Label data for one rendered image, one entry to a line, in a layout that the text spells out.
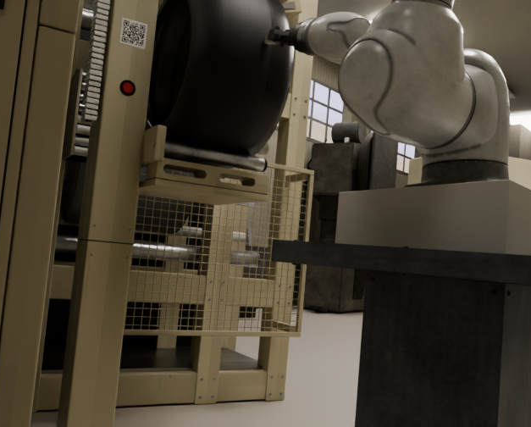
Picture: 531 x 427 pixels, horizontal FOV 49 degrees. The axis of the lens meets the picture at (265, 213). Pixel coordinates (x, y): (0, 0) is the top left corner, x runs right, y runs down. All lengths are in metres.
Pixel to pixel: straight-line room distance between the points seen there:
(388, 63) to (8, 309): 0.63
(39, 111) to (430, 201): 0.62
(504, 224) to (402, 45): 0.31
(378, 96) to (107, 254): 1.00
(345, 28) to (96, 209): 0.83
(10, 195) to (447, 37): 0.68
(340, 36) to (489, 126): 0.40
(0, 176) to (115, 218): 0.89
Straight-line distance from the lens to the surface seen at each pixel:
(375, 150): 7.38
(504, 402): 1.03
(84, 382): 1.71
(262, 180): 1.75
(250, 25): 1.70
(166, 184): 1.62
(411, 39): 0.95
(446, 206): 0.99
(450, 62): 0.99
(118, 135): 1.70
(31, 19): 0.87
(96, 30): 1.76
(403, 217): 1.02
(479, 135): 1.08
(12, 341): 0.84
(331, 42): 1.33
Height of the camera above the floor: 0.62
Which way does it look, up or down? 4 degrees up
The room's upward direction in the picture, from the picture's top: 5 degrees clockwise
